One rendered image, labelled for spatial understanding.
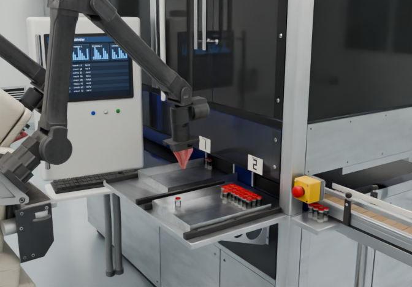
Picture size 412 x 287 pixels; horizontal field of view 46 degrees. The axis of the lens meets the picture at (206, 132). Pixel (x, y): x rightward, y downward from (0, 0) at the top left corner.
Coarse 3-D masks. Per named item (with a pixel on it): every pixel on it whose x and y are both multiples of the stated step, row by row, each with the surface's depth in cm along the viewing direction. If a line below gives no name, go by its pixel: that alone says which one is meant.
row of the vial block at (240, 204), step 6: (222, 186) 188; (222, 192) 187; (228, 192) 184; (234, 192) 182; (222, 198) 188; (228, 198) 184; (234, 198) 181; (240, 198) 178; (246, 198) 176; (234, 204) 181; (240, 204) 178; (246, 204) 175
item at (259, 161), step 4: (248, 156) 187; (252, 156) 185; (248, 160) 187; (252, 160) 185; (260, 160) 181; (248, 164) 188; (252, 164) 186; (260, 164) 182; (248, 168) 188; (252, 168) 186; (256, 168) 184; (260, 168) 182; (256, 172) 184; (260, 172) 182
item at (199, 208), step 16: (192, 192) 186; (208, 192) 190; (160, 208) 172; (192, 208) 179; (208, 208) 179; (224, 208) 179; (240, 208) 179; (256, 208) 171; (176, 224) 164; (192, 224) 165; (208, 224) 160
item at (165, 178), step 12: (156, 168) 215; (168, 168) 219; (180, 168) 222; (192, 168) 224; (204, 168) 224; (144, 180) 206; (156, 180) 208; (168, 180) 208; (180, 180) 208; (192, 180) 208; (204, 180) 199; (216, 180) 203; (228, 180) 206
